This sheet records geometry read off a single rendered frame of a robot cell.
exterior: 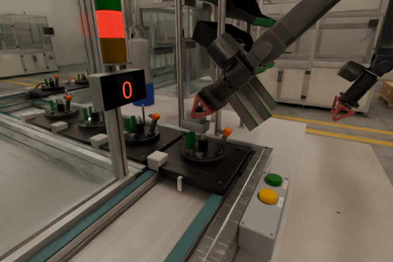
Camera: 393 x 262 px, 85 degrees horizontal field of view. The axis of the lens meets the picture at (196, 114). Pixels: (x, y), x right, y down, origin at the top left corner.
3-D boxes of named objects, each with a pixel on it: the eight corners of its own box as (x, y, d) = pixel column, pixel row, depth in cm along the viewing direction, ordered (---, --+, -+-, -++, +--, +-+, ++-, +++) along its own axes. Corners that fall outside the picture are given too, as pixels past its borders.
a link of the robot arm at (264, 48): (276, 49, 45) (275, 54, 54) (241, 9, 47) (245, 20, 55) (233, 86, 49) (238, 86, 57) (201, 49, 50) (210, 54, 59)
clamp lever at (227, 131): (223, 150, 64) (232, 130, 60) (220, 153, 62) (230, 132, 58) (212, 144, 65) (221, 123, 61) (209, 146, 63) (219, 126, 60)
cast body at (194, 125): (209, 129, 65) (211, 107, 62) (202, 134, 61) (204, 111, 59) (185, 123, 68) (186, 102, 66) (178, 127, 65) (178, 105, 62)
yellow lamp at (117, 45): (131, 61, 48) (130, 38, 46) (113, 64, 43) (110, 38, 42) (116, 60, 50) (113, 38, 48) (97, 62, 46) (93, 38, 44)
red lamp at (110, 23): (129, 37, 46) (127, 12, 44) (110, 37, 42) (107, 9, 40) (113, 37, 48) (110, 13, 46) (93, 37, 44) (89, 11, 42)
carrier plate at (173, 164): (251, 152, 72) (252, 147, 71) (223, 196, 52) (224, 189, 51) (189, 137, 83) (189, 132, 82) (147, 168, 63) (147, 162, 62)
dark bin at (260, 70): (264, 72, 82) (274, 54, 78) (248, 76, 73) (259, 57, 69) (210, 38, 93) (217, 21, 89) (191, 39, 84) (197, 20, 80)
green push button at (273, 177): (282, 182, 57) (283, 175, 56) (279, 190, 53) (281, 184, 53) (266, 177, 59) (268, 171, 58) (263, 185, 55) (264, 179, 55)
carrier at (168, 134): (186, 136, 83) (185, 105, 79) (143, 166, 64) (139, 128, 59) (139, 124, 94) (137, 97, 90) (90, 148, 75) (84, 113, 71)
